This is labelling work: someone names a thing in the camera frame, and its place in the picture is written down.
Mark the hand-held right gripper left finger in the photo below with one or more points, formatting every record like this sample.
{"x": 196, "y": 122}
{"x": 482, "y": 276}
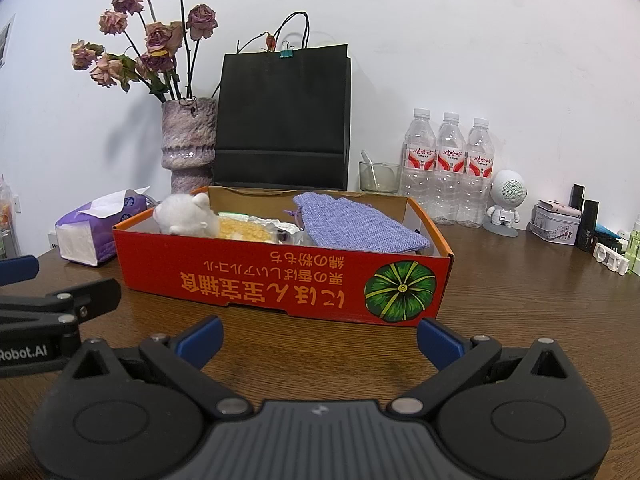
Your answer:
{"x": 201, "y": 341}

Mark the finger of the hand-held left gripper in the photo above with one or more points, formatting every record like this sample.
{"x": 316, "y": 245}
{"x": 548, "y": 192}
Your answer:
{"x": 95, "y": 300}
{"x": 17, "y": 269}

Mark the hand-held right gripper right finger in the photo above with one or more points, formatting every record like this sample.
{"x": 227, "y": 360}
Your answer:
{"x": 440, "y": 344}

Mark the red cardboard box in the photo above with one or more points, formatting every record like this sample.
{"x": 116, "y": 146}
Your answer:
{"x": 250, "y": 280}

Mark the white and yellow plush toy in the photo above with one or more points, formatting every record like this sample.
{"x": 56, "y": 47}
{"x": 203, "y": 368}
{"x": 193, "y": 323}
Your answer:
{"x": 185, "y": 215}

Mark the purple fabric pouch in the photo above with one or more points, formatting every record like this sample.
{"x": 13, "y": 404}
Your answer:
{"x": 350, "y": 225}

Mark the colourful snack packet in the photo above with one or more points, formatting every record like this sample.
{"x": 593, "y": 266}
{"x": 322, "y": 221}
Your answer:
{"x": 7, "y": 220}

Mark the purple tissue pack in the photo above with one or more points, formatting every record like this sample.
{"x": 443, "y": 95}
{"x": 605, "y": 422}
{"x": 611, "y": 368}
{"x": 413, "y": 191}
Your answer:
{"x": 85, "y": 240}

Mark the white tin box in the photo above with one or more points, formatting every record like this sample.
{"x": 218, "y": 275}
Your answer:
{"x": 552, "y": 230}

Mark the white robot-shaped speaker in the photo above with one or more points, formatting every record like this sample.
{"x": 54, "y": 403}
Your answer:
{"x": 507, "y": 190}

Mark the clear glass cup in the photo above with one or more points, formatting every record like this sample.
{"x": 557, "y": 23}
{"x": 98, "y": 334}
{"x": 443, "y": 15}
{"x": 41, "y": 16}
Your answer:
{"x": 382, "y": 180}

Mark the pink case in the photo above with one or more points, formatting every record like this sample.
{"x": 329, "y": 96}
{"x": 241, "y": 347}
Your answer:
{"x": 557, "y": 207}

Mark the clear water bottle red label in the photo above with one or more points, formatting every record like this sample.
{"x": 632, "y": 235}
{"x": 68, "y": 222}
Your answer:
{"x": 451, "y": 162}
{"x": 419, "y": 160}
{"x": 477, "y": 167}

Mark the purple textured ceramic vase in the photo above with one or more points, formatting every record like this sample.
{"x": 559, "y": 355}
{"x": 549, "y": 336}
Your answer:
{"x": 187, "y": 135}

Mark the white plastic clip block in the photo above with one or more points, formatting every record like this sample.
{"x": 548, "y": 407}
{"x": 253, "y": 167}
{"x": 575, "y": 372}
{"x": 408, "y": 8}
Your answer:
{"x": 610, "y": 259}

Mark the white spoon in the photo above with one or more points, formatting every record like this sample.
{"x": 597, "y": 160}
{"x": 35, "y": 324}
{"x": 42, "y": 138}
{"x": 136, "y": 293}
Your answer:
{"x": 369, "y": 167}

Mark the teal flat box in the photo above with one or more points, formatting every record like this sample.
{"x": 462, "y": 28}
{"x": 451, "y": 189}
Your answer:
{"x": 609, "y": 235}

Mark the green spray bottle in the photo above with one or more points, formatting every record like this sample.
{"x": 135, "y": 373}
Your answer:
{"x": 635, "y": 250}

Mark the black paper bag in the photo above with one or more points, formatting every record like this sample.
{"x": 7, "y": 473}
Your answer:
{"x": 280, "y": 110}

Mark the dried pink rose bouquet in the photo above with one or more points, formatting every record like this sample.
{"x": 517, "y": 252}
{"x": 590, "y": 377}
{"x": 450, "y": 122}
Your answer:
{"x": 160, "y": 35}

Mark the green binder clip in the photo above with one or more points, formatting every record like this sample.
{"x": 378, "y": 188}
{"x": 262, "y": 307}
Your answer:
{"x": 286, "y": 51}

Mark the wall picture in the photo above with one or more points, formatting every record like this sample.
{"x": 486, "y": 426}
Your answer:
{"x": 5, "y": 40}

